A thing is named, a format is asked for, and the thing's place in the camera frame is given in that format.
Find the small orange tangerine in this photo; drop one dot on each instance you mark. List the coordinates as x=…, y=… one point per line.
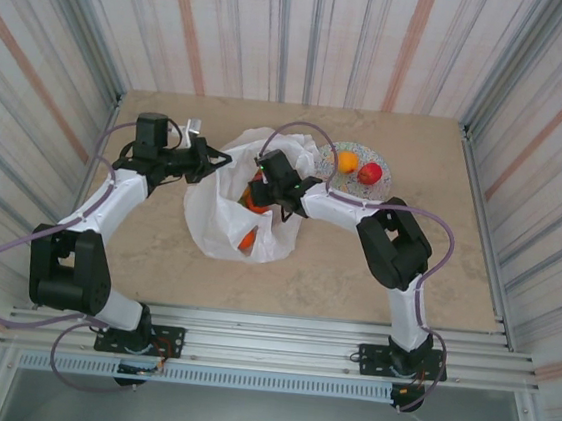
x=260, y=208

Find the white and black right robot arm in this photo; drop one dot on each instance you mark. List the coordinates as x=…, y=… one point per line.
x=397, y=248

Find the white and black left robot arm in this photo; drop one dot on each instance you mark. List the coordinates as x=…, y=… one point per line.
x=68, y=273

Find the aluminium rail frame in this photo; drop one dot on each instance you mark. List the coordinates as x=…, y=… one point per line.
x=273, y=335

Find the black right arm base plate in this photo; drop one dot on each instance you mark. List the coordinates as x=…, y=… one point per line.
x=371, y=358

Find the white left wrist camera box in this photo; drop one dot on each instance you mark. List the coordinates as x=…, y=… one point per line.
x=194, y=128

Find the white plastic bag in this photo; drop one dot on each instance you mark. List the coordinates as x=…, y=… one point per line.
x=218, y=234

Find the orange yellow pear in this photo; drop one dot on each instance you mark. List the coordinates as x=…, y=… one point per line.
x=247, y=241

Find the red apple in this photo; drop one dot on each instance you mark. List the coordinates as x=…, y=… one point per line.
x=369, y=173

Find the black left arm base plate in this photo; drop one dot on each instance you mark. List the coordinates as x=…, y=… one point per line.
x=172, y=340

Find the black connector block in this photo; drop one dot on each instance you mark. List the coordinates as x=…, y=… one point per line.
x=130, y=380
x=409, y=397

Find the large orange fruit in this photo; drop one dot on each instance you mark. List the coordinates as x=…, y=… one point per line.
x=348, y=162

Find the colourful patterned plate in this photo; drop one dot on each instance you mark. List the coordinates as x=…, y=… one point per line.
x=378, y=193

